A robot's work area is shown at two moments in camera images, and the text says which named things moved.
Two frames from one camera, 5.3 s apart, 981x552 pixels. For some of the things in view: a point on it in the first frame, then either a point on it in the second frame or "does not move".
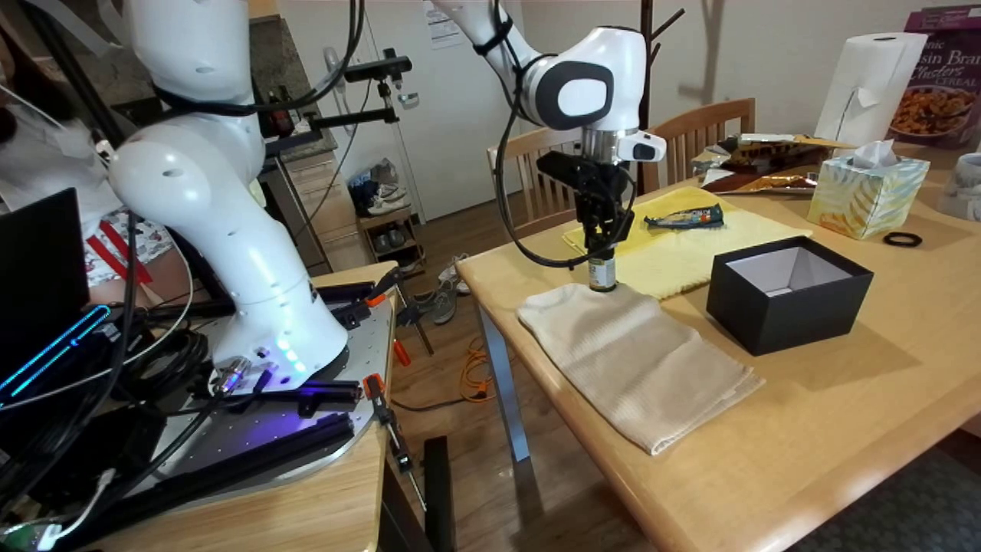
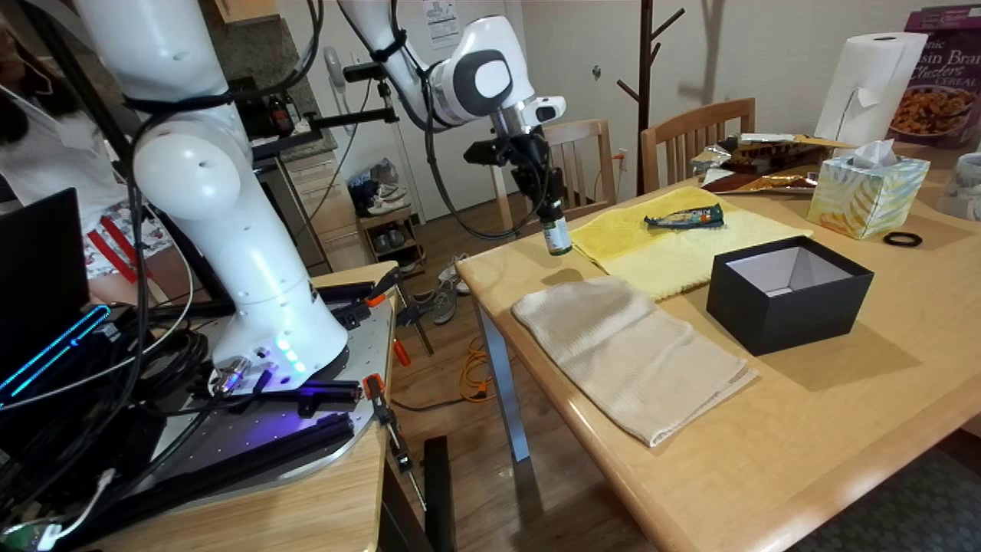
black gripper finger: [592, 245] to [544, 211]
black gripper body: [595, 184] to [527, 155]
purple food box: [942, 102] does not move
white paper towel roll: [868, 81] does not move
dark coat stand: [650, 45] does not move
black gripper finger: [615, 238] to [561, 204]
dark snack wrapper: [688, 220] does not move
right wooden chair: [689, 137] does not move
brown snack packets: [763, 164] does not move
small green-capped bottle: [601, 275] to [558, 238]
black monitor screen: [43, 275] does not move
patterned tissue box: [865, 190] does not move
